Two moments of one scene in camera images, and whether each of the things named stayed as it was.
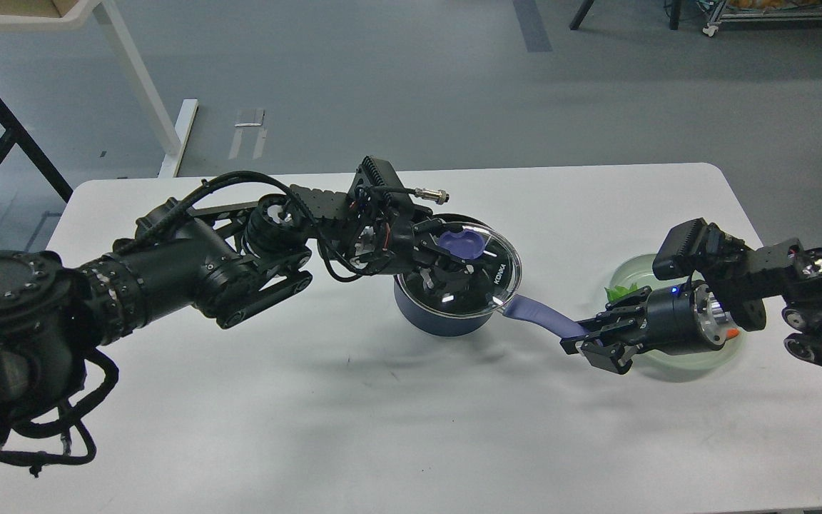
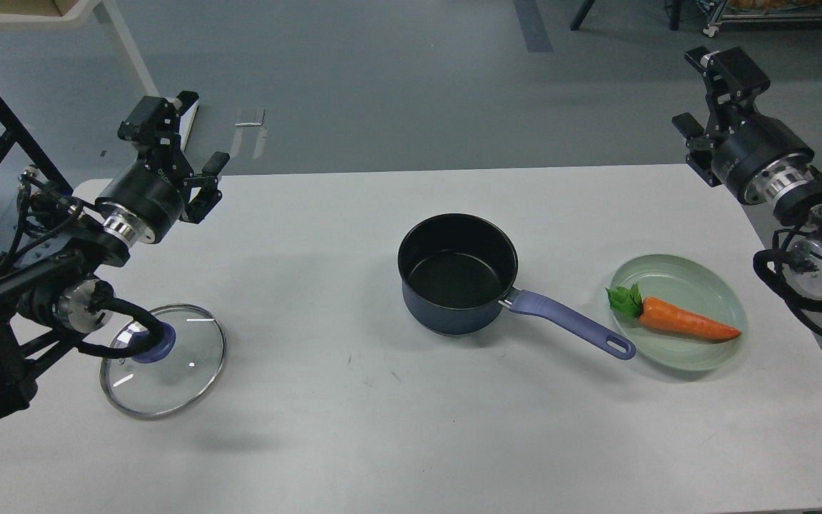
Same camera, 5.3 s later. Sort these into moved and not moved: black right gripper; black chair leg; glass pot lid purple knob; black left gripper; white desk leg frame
Moved: black right gripper; glass pot lid purple knob; black left gripper
Not moved: black chair leg; white desk leg frame
